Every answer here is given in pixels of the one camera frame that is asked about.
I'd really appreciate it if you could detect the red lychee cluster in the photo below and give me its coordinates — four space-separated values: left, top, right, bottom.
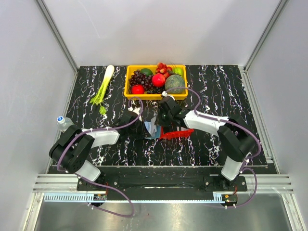
155 62 172 75

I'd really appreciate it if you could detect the red plastic card tray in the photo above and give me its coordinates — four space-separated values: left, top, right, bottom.
159 128 194 140

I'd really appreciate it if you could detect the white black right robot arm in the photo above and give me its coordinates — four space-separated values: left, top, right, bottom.
158 95 261 191

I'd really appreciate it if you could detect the green netted melon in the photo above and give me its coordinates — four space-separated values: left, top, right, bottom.
165 75 185 94

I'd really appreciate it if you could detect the red tomato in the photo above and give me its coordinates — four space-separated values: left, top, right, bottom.
131 84 145 95

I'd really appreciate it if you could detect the dark blueberry cluster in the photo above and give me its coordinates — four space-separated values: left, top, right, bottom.
146 87 165 94

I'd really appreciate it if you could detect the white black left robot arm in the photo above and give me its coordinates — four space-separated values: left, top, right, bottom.
49 111 142 190

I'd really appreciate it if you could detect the yellow plastic fruit bin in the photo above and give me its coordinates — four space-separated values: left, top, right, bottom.
124 64 188 100

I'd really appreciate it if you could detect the clear plastic water bottle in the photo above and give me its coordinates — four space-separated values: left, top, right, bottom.
57 116 74 132

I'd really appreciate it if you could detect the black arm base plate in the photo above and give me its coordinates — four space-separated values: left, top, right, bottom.
76 175 248 192

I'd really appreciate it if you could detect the red pomegranate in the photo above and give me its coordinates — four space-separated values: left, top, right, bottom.
152 73 166 87

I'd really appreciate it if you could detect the blue leather card holder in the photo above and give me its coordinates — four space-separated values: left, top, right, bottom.
144 116 161 140

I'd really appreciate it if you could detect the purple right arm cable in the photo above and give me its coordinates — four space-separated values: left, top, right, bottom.
162 87 261 209

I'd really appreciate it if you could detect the green white celery stalk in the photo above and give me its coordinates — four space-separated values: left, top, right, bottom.
90 65 115 115

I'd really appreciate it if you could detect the dark green avocado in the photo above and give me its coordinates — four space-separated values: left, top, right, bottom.
140 68 153 76

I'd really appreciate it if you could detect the dark purple grape bunch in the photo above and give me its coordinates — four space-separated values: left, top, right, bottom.
128 70 154 94

